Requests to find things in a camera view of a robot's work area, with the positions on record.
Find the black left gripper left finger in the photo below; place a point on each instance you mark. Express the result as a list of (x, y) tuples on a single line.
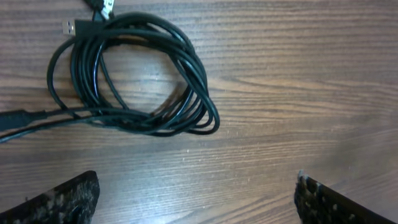
[(73, 202)]

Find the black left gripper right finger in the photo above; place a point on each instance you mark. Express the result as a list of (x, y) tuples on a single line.
[(319, 204)]

